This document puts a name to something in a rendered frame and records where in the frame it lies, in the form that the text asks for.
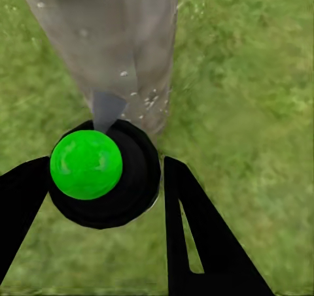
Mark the pesticide atomizer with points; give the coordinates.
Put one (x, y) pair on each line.
(106, 172)

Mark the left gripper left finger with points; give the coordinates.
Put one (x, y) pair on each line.
(22, 191)

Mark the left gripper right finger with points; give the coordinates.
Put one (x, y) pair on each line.
(228, 269)

